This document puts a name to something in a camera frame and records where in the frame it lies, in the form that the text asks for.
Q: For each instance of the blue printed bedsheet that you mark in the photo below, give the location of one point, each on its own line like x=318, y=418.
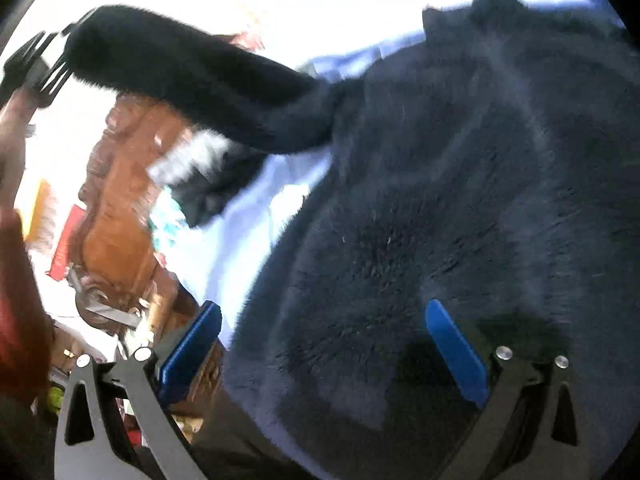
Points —
x=240, y=240

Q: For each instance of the person's left forearm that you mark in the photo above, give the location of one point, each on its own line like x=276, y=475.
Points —
x=12, y=150

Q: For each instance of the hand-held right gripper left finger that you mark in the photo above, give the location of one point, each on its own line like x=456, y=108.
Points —
x=192, y=345

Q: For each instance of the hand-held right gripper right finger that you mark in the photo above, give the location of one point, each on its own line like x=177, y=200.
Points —
x=455, y=350

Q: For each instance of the teal wave-patterned cloth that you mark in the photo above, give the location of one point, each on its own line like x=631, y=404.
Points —
x=165, y=220

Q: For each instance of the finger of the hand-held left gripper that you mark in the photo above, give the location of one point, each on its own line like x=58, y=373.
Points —
x=25, y=60
x=52, y=82

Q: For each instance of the carved wooden headboard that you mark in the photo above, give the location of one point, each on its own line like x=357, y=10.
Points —
x=115, y=220

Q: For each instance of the person's red clothing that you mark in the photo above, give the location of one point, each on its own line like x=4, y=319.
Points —
x=20, y=310

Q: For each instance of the dark navy fleece garment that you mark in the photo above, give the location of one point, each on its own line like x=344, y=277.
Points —
x=400, y=210

